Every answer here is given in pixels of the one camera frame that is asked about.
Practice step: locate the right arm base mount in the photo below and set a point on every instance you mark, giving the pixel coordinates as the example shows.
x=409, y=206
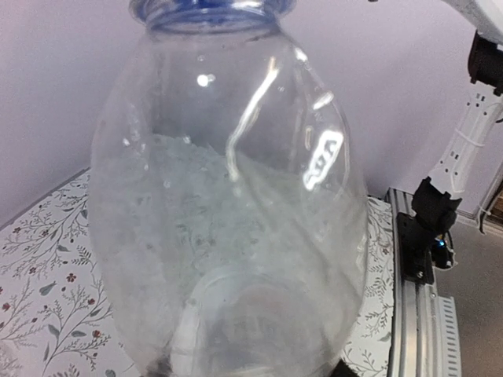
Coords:
x=421, y=251

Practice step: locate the clear plastic Pepsi bottle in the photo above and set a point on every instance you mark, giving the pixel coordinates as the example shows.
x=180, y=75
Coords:
x=226, y=211

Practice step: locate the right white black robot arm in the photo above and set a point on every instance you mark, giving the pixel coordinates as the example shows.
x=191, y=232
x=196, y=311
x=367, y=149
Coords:
x=438, y=196

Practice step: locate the floral patterned table mat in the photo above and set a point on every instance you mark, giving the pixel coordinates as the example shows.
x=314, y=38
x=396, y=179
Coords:
x=56, y=320

